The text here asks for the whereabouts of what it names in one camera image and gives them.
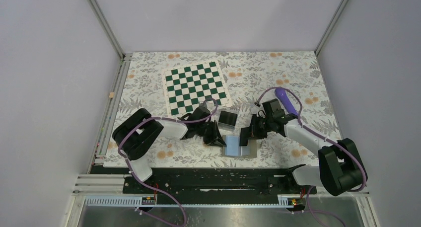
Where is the beige leather card holder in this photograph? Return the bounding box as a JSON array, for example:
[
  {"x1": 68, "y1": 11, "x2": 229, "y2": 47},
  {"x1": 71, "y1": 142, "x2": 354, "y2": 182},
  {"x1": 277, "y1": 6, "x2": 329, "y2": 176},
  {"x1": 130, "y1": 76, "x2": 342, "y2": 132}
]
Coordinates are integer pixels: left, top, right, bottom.
[{"x1": 221, "y1": 135, "x2": 258, "y2": 158}]

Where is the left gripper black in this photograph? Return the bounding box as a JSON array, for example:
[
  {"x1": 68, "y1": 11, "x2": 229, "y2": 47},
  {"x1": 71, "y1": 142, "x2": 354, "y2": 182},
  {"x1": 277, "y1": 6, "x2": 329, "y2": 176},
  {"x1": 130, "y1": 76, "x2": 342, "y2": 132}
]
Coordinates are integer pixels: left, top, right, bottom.
[{"x1": 196, "y1": 120, "x2": 226, "y2": 148}]

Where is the purple pen-shaped tool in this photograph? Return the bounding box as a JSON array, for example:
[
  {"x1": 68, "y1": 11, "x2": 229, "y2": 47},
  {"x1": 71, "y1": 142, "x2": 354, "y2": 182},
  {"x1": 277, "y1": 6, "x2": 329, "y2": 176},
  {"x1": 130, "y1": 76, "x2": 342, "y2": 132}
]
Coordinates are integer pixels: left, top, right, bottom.
[{"x1": 275, "y1": 88, "x2": 298, "y2": 116}]

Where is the clear acrylic card box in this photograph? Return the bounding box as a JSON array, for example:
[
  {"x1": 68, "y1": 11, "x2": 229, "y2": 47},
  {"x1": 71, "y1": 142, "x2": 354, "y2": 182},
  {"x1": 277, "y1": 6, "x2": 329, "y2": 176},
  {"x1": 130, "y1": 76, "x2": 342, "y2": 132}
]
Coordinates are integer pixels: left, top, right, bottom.
[{"x1": 201, "y1": 101, "x2": 239, "y2": 132}]

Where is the floral tablecloth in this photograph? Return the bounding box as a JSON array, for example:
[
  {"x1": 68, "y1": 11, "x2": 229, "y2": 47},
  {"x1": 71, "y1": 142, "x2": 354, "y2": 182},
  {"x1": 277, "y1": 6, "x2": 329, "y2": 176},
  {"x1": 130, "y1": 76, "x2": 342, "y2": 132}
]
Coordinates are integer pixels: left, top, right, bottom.
[{"x1": 114, "y1": 51, "x2": 342, "y2": 168}]

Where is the black credit card stack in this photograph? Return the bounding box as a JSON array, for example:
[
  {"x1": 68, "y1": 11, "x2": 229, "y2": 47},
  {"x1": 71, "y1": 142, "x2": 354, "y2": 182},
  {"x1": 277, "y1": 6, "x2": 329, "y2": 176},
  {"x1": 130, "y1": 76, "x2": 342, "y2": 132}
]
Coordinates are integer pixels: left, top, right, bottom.
[{"x1": 218, "y1": 111, "x2": 238, "y2": 130}]

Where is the green white chessboard mat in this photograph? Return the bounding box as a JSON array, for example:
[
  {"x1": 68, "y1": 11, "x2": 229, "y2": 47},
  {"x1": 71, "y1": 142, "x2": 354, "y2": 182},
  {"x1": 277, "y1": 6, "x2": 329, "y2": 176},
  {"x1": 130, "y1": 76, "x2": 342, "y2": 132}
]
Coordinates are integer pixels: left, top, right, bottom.
[{"x1": 161, "y1": 60, "x2": 233, "y2": 116}]

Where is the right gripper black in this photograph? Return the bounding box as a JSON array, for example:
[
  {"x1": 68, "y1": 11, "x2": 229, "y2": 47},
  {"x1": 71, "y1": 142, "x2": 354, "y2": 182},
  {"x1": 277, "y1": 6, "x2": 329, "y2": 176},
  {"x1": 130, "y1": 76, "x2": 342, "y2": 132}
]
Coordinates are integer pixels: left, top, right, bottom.
[{"x1": 244, "y1": 114, "x2": 274, "y2": 140}]

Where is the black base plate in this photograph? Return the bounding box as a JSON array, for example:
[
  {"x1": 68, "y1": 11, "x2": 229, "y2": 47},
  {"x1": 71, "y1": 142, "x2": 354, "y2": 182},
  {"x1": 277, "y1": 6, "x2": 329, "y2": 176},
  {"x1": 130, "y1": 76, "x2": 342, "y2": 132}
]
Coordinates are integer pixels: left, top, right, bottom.
[{"x1": 122, "y1": 166, "x2": 318, "y2": 207}]

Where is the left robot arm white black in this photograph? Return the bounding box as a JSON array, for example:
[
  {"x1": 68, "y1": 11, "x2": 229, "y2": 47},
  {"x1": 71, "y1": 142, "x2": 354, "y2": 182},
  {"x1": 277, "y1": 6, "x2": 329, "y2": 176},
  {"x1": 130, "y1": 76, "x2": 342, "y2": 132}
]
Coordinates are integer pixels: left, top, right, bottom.
[{"x1": 112, "y1": 106, "x2": 226, "y2": 193}]

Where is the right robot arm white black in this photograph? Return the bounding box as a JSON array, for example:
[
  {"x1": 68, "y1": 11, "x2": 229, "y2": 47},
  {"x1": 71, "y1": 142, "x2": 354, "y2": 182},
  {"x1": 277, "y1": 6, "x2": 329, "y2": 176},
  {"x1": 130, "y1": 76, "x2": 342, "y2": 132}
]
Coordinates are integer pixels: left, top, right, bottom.
[{"x1": 240, "y1": 99, "x2": 368, "y2": 196}]

